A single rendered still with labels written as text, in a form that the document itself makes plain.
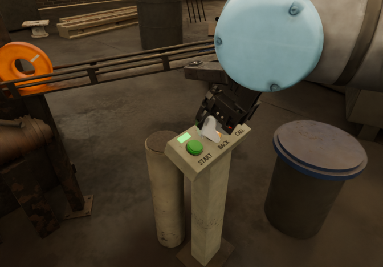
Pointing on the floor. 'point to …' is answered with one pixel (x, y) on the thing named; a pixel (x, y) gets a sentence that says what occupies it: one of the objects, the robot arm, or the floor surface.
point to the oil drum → (159, 12)
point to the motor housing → (9, 152)
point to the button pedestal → (206, 194)
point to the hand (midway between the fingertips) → (202, 131)
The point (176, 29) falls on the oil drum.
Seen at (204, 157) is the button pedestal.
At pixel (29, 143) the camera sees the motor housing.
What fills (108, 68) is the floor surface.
